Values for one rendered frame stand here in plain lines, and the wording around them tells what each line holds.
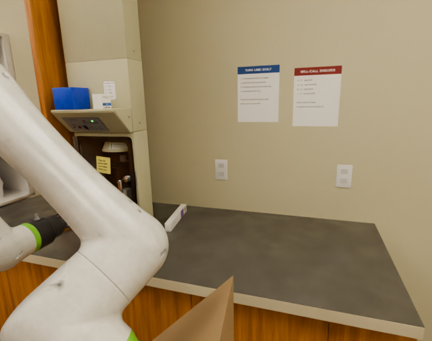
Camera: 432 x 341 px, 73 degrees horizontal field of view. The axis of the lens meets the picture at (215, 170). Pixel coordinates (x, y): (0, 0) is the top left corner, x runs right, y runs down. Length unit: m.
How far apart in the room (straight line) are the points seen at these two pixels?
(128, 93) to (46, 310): 0.97
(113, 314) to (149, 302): 0.67
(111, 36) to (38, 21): 0.32
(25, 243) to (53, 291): 0.48
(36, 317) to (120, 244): 0.15
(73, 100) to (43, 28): 0.35
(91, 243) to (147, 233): 0.09
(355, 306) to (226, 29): 1.30
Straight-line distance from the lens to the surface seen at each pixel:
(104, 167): 1.43
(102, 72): 1.39
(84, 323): 0.53
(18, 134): 0.59
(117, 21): 1.37
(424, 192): 1.66
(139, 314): 1.28
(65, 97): 1.38
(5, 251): 0.96
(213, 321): 0.56
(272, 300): 0.99
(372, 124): 1.55
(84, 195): 0.55
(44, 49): 1.53
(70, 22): 1.51
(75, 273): 0.53
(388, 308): 1.05
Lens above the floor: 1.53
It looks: 13 degrees down
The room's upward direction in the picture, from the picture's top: 1 degrees counter-clockwise
